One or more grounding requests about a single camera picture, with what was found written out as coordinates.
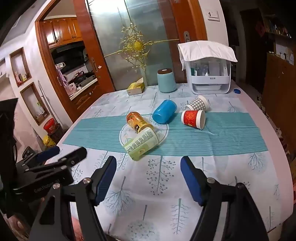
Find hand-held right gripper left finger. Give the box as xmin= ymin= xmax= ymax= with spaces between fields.
xmin=28 ymin=156 xmax=117 ymax=241

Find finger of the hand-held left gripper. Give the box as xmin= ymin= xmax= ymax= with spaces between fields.
xmin=22 ymin=146 xmax=61 ymax=167
xmin=26 ymin=147 xmax=88 ymax=173

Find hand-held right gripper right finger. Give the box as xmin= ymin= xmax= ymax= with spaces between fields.
xmin=180 ymin=156 xmax=271 ymax=241

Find green printed paper cup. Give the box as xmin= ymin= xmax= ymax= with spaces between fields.
xmin=123 ymin=127 xmax=159 ymax=161

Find red printed paper cup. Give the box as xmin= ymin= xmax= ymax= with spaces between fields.
xmin=181 ymin=110 xmax=206 ymax=130

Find blue plastic cup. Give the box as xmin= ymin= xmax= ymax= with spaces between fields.
xmin=152 ymin=99 xmax=177 ymax=124

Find grey checked paper cup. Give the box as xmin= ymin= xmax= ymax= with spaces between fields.
xmin=185 ymin=95 xmax=209 ymax=112

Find person's left hand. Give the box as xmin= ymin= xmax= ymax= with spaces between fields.
xmin=13 ymin=218 xmax=25 ymax=232

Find yellow bag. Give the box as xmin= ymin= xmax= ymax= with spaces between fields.
xmin=43 ymin=136 xmax=56 ymax=147

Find red round tin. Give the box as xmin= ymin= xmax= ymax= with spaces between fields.
xmin=43 ymin=118 xmax=58 ymax=134

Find tree print tablecloth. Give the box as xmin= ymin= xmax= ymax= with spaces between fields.
xmin=54 ymin=80 xmax=292 ymax=241

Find white round plate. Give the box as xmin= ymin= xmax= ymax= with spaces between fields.
xmin=119 ymin=116 xmax=169 ymax=149

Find teal striped table runner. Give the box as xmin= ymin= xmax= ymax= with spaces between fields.
xmin=63 ymin=112 xmax=269 ymax=160

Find kitchen counter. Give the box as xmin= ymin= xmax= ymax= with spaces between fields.
xmin=69 ymin=77 xmax=102 ymax=112

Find pink hanging cloth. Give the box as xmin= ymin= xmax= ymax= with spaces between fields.
xmin=55 ymin=64 xmax=67 ymax=87

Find yellow tissue box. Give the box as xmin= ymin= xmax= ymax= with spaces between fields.
xmin=126 ymin=79 xmax=145 ymax=95

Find black range hood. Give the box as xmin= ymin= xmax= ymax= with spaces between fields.
xmin=51 ymin=42 xmax=85 ymax=67

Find teal jar with brown lid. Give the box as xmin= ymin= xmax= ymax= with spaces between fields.
xmin=157 ymin=69 xmax=176 ymax=93

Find white plastic storage box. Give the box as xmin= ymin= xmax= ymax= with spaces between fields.
xmin=190 ymin=58 xmax=232 ymax=95

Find brown wooden cabinet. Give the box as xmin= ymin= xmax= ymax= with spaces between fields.
xmin=262 ymin=52 xmax=296 ymax=139

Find white cloth cover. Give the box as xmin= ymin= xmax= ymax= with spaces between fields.
xmin=178 ymin=41 xmax=238 ymax=71

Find frosted glass door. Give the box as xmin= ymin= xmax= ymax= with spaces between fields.
xmin=87 ymin=0 xmax=185 ymax=92

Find wooden framed wall niche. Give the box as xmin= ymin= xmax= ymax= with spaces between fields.
xmin=20 ymin=82 xmax=50 ymax=126
xmin=10 ymin=47 xmax=31 ymax=87

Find wooden door frame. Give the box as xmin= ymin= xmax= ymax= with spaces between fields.
xmin=35 ymin=0 xmax=116 ymax=123

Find wooden kitchen wall cabinets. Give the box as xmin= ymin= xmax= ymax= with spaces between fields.
xmin=42 ymin=17 xmax=83 ymax=49

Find white light switch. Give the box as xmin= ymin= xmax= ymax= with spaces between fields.
xmin=207 ymin=11 xmax=220 ymax=22

